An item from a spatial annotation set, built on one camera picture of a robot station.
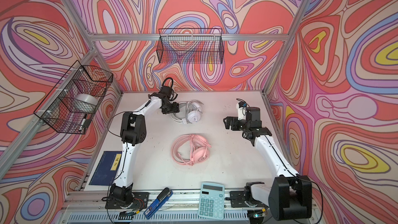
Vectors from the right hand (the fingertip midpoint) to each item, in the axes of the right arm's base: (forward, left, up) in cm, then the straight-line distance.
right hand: (232, 122), depth 85 cm
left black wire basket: (+2, +81, +16) cm, 82 cm away
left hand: (+21, +34, -12) cm, 42 cm away
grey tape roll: (+1, +71, +20) cm, 73 cm away
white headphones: (+11, +24, -4) cm, 27 cm away
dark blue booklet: (-19, +70, -13) cm, 74 cm away
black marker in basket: (-5, +74, +12) cm, 75 cm away
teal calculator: (-35, +14, -13) cm, 40 cm away
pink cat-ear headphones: (-13, +19, -5) cm, 23 cm away
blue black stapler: (-37, +40, -11) cm, 55 cm away
